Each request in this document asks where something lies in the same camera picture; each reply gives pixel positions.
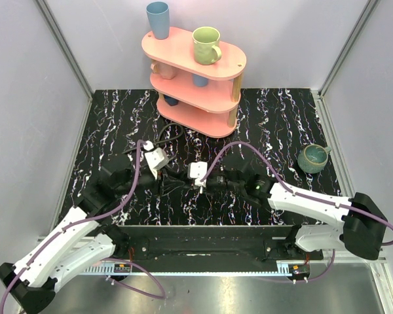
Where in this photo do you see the black corrugated hose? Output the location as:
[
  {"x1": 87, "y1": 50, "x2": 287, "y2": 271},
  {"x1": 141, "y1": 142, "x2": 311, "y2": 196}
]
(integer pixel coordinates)
[{"x1": 122, "y1": 122, "x2": 191, "y2": 184}]

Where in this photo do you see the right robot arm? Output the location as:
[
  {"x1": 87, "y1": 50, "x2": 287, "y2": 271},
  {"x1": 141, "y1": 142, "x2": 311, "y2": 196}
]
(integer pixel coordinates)
[{"x1": 197, "y1": 169, "x2": 387, "y2": 260}]

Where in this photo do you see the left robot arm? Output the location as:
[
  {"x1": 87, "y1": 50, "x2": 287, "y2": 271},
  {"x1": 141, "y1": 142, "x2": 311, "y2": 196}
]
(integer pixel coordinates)
[{"x1": 0, "y1": 154, "x2": 186, "y2": 313}]

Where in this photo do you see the black marble mat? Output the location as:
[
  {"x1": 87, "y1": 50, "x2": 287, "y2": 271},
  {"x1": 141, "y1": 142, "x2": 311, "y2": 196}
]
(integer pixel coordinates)
[{"x1": 60, "y1": 88, "x2": 341, "y2": 226}]

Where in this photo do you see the dark blue cup lower shelf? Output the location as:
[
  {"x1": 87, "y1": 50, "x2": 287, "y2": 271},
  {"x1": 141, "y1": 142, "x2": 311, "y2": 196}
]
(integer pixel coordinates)
[{"x1": 164, "y1": 95, "x2": 179, "y2": 107}]

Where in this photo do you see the pink three-tier shelf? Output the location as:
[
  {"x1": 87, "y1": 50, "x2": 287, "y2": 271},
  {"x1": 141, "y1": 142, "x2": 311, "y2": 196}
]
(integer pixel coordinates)
[{"x1": 141, "y1": 27, "x2": 246, "y2": 138}]

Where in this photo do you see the teal ceramic cup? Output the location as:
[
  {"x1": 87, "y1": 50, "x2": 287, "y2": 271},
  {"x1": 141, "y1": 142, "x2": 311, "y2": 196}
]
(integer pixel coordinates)
[{"x1": 297, "y1": 144, "x2": 331, "y2": 174}]

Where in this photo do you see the blue cup middle shelf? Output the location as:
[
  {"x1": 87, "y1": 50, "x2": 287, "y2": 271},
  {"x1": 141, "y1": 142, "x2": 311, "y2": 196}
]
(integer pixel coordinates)
[{"x1": 192, "y1": 74, "x2": 209, "y2": 87}]

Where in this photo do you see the pink mug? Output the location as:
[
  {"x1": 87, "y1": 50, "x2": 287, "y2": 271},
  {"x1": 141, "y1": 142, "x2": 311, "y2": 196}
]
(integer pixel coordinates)
[{"x1": 151, "y1": 60, "x2": 177, "y2": 80}]

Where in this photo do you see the green mug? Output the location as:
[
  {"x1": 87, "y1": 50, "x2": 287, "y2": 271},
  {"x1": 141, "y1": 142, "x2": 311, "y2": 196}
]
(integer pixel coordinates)
[{"x1": 192, "y1": 26, "x2": 222, "y2": 65}]

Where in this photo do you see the blue plastic tumbler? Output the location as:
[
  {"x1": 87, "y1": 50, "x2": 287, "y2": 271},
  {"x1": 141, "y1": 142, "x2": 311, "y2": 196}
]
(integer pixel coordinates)
[{"x1": 146, "y1": 1, "x2": 170, "y2": 40}]

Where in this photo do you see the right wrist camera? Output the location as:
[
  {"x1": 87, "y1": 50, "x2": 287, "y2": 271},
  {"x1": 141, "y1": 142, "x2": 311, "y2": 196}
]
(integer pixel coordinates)
[{"x1": 187, "y1": 162, "x2": 208, "y2": 194}]

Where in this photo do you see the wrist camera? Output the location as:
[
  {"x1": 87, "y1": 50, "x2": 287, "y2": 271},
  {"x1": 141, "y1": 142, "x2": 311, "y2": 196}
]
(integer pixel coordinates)
[
  {"x1": 187, "y1": 162, "x2": 208, "y2": 194},
  {"x1": 143, "y1": 141, "x2": 168, "y2": 180}
]

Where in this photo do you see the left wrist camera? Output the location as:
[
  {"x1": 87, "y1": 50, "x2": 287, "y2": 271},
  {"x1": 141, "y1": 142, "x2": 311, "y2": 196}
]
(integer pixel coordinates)
[{"x1": 143, "y1": 141, "x2": 168, "y2": 180}]

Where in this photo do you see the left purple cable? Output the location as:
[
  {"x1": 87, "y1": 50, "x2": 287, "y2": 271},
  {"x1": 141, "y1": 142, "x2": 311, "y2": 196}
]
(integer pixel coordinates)
[{"x1": 0, "y1": 139, "x2": 151, "y2": 314}]

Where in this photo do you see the purple cable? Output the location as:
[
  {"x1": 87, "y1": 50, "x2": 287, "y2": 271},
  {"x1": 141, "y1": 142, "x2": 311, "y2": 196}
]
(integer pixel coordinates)
[
  {"x1": 199, "y1": 141, "x2": 393, "y2": 246},
  {"x1": 0, "y1": 139, "x2": 151, "y2": 314}
]

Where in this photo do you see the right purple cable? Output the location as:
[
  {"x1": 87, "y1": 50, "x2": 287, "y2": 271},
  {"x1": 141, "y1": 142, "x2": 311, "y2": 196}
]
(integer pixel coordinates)
[{"x1": 199, "y1": 141, "x2": 393, "y2": 246}]

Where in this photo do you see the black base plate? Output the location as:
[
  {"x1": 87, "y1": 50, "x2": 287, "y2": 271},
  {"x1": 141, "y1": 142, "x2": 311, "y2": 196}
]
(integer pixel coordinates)
[{"x1": 110, "y1": 226, "x2": 324, "y2": 274}]

